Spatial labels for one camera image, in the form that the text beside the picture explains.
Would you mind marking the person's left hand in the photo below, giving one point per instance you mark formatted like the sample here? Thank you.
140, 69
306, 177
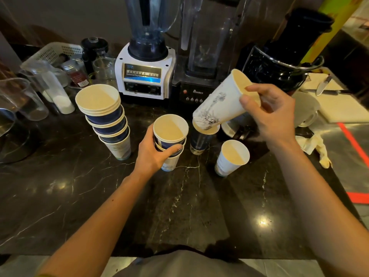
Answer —
147, 158

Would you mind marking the person's right hand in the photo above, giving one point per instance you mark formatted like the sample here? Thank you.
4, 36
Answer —
274, 118

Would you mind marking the person's right thumb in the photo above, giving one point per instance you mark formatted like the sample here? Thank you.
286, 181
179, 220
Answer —
248, 104

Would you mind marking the person's left thumb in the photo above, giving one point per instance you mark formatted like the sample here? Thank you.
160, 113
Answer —
172, 150

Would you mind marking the blue white paper cup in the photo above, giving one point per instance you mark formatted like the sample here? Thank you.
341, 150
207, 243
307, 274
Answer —
230, 158
170, 164
170, 131
200, 141
178, 149

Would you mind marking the white paper cup ink drawing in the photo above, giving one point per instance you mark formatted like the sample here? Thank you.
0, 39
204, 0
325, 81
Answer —
219, 108

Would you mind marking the person's left forearm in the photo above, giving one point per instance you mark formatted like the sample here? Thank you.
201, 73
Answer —
98, 227

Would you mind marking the person's right forearm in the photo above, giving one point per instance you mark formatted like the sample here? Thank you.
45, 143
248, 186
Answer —
323, 204

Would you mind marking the white mug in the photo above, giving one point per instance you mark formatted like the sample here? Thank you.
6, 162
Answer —
304, 108

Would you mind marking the black juicer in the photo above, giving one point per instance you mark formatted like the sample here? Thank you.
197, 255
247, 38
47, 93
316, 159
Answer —
282, 54

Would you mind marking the cream crumpled cloth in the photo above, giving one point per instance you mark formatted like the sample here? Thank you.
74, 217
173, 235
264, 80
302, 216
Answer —
312, 145

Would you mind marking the kitchen knife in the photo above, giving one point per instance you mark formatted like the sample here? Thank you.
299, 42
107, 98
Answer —
323, 85

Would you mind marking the white blender base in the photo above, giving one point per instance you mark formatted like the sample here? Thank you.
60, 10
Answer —
144, 77

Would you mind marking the stack of blue paper cups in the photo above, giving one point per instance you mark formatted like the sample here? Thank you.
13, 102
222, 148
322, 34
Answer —
103, 112

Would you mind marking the white cutting board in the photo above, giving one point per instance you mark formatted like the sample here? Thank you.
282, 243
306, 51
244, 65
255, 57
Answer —
340, 106

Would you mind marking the clear glass cup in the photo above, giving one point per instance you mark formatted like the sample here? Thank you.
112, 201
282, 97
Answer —
104, 72

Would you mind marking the grey shirt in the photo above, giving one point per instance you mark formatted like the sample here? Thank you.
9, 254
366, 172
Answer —
184, 265

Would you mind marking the bottle with red label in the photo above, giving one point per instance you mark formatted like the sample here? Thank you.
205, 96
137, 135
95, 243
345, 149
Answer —
76, 74

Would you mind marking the clear blender jar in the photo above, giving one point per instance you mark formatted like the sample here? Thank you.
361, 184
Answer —
148, 28

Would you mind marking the black round lid container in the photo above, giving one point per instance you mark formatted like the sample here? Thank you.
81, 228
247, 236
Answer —
93, 47

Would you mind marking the clear pitcher with white powder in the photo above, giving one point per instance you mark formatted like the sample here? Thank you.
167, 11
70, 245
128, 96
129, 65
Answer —
54, 89

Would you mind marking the white plastic basket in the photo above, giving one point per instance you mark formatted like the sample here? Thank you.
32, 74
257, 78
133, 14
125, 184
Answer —
50, 51

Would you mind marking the clear plastic measuring cup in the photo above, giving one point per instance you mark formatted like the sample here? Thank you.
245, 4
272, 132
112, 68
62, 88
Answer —
23, 98

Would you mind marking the metal pot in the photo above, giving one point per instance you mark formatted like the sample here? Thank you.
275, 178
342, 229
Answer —
11, 138

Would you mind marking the black blender with clear enclosure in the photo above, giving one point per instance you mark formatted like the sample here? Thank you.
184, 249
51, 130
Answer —
204, 48

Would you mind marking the yellow green post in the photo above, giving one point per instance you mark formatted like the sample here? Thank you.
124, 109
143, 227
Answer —
331, 28

